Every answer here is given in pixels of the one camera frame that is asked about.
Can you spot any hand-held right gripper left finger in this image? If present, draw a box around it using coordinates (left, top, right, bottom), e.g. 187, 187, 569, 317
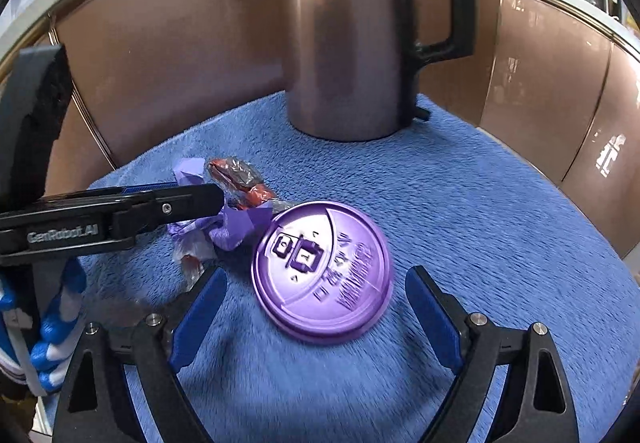
51, 265, 229, 443

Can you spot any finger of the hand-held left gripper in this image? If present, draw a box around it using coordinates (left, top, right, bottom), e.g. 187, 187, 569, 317
117, 180, 178, 196
111, 182, 226, 249

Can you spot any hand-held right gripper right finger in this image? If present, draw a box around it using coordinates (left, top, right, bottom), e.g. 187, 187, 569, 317
405, 264, 581, 443

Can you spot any purple candy wrapper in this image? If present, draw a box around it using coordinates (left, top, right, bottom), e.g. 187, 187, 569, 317
167, 156, 286, 251

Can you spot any red-brown clear wrapper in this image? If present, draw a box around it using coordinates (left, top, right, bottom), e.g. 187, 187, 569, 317
205, 157, 278, 211

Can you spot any purple plastic cup lid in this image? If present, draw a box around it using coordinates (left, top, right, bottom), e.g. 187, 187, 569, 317
251, 202, 396, 342

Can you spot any person's left hand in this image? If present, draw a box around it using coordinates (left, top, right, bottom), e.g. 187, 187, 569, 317
0, 258, 88, 396

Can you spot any clear crumpled wrapper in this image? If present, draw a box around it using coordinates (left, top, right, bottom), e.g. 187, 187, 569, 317
172, 240, 206, 294

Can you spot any blue towel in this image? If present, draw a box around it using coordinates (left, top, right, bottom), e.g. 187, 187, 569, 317
42, 90, 631, 443

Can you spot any copper and black electric kettle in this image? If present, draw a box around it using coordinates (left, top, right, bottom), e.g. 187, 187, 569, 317
270, 0, 476, 142

